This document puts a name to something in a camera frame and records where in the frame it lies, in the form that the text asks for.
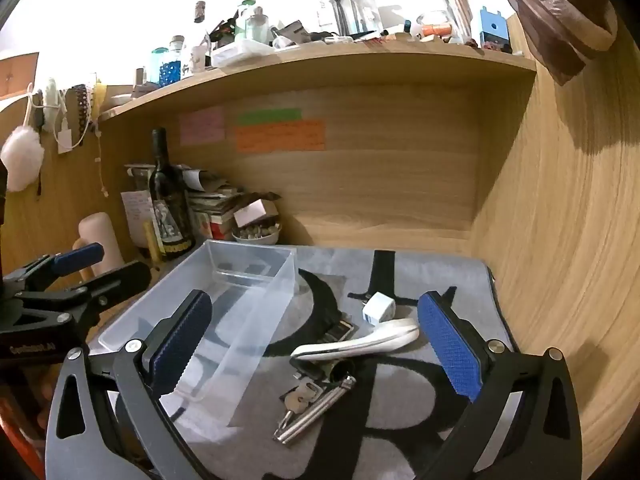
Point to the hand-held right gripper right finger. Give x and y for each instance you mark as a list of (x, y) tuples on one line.
[(450, 345)]

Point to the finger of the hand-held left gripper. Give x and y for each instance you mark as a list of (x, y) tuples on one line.
[(75, 258), (120, 278)]

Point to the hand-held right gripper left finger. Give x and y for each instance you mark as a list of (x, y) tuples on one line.
[(182, 340)]

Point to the clear plastic storage box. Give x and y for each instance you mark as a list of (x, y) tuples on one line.
[(260, 320)]

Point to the white charger plug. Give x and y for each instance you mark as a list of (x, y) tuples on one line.
[(377, 307)]

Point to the white handheld massager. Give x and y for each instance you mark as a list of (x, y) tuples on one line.
[(360, 342)]

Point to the small black cylinder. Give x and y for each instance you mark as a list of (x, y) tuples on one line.
[(335, 371)]

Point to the bunch of keys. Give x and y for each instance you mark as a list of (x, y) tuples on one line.
[(297, 397)]

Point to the folding metal tool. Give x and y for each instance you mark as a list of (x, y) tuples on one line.
[(310, 415)]

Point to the beige cylindrical container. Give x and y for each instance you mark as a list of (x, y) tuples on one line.
[(100, 235)]

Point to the handwritten white note paper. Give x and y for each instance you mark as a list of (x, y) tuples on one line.
[(137, 210)]

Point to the dark wine bottle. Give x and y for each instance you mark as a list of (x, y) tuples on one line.
[(170, 200)]

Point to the white fluffy pompom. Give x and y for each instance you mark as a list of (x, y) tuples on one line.
[(21, 157)]

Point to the stack of books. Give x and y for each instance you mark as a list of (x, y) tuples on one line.
[(215, 205)]

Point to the grey mat with black letters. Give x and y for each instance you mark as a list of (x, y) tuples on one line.
[(240, 450)]

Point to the white bowl of beads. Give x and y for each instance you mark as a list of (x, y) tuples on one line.
[(255, 236)]

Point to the small pink box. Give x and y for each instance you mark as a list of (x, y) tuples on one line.
[(252, 212)]

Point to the pink sticky note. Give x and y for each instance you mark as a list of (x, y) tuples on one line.
[(201, 126)]

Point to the teal glass jar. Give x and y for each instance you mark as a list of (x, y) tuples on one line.
[(159, 67)]

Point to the orange sticky note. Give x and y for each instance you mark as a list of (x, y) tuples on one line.
[(280, 136)]

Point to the jar of blue beads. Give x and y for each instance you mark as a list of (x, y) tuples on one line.
[(176, 62)]

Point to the green sticky note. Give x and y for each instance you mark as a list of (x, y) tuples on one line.
[(269, 116)]

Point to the white plastic tray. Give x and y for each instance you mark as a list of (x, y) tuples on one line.
[(240, 54)]

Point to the clear glass bottle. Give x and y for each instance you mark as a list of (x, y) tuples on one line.
[(255, 22)]

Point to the blue plastic holder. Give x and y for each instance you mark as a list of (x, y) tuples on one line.
[(494, 27)]

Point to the metal tumbler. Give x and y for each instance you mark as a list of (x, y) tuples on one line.
[(457, 12)]

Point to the clear acrylic organizer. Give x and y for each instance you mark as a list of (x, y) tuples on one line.
[(350, 7)]

